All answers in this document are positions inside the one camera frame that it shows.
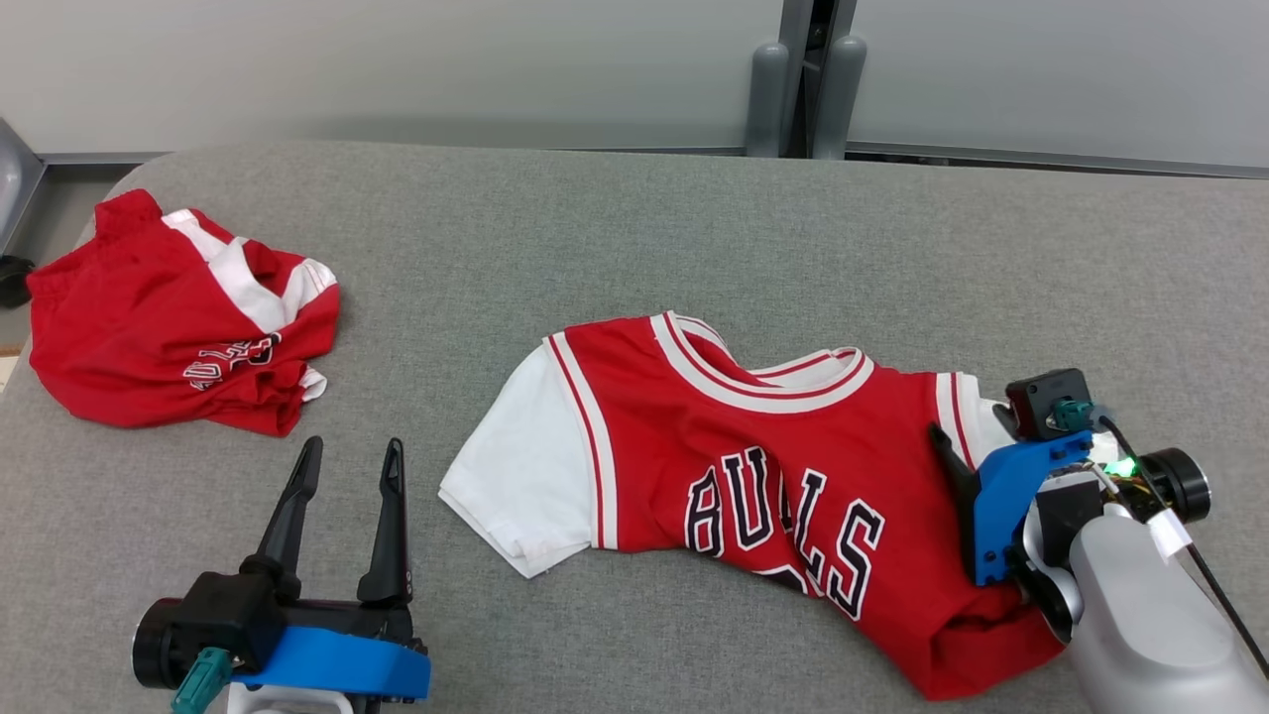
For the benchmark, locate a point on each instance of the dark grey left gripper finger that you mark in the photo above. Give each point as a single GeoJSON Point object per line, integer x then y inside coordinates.
{"type": "Point", "coordinates": [288, 516]}
{"type": "Point", "coordinates": [390, 535]}

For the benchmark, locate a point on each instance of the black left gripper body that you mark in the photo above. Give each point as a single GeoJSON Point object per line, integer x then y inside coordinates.
{"type": "Point", "coordinates": [347, 617]}

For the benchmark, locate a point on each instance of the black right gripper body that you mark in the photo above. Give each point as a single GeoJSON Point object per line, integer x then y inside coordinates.
{"type": "Point", "coordinates": [1175, 486]}

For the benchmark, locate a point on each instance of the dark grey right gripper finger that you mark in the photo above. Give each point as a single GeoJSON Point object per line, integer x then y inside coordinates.
{"type": "Point", "coordinates": [960, 486]}

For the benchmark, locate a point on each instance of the red Bulls shorts white stripes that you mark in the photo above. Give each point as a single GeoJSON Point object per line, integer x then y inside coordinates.
{"type": "Point", "coordinates": [129, 327]}

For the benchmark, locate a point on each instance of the red Bulls jersey white sleeves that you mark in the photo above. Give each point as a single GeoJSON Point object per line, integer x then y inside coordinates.
{"type": "Point", "coordinates": [674, 436]}

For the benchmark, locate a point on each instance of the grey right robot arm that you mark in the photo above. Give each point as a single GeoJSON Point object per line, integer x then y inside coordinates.
{"type": "Point", "coordinates": [1140, 635]}

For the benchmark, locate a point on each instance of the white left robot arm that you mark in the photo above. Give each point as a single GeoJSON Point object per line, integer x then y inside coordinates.
{"type": "Point", "coordinates": [288, 702]}

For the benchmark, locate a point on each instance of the black caster wheel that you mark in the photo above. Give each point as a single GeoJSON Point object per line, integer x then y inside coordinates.
{"type": "Point", "coordinates": [14, 283]}

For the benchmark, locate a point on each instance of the grey rounded partition foot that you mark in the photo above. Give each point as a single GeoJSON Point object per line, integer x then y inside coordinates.
{"type": "Point", "coordinates": [766, 99]}
{"type": "Point", "coordinates": [841, 99]}

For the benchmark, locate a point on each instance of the blue left camera bracket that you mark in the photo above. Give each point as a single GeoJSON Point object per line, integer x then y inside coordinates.
{"type": "Point", "coordinates": [337, 664]}

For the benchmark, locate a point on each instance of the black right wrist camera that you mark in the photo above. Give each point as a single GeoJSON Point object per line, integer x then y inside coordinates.
{"type": "Point", "coordinates": [1036, 402]}

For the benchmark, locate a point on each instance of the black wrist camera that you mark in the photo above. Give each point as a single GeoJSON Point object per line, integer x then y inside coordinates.
{"type": "Point", "coordinates": [223, 620]}
{"type": "Point", "coordinates": [1036, 402]}

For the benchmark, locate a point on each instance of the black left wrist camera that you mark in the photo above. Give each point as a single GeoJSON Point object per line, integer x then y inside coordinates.
{"type": "Point", "coordinates": [223, 620]}

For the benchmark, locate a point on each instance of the teal right camera connector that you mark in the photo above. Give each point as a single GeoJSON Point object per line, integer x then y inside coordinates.
{"type": "Point", "coordinates": [1073, 416]}

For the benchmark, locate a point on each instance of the teal camera connector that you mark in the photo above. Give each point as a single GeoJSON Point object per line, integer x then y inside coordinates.
{"type": "Point", "coordinates": [203, 679]}
{"type": "Point", "coordinates": [1073, 416]}

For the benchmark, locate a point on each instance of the teal left camera connector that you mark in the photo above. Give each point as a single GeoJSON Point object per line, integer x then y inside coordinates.
{"type": "Point", "coordinates": [203, 679]}

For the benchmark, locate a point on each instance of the grey partition base rail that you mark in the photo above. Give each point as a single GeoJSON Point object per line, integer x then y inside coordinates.
{"type": "Point", "coordinates": [89, 158]}
{"type": "Point", "coordinates": [1091, 159]}

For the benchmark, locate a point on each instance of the grey curved metal frame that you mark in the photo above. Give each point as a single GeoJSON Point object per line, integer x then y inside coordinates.
{"type": "Point", "coordinates": [15, 188]}

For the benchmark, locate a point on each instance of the grey partition joint post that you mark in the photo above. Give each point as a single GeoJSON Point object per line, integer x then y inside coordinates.
{"type": "Point", "coordinates": [796, 20]}

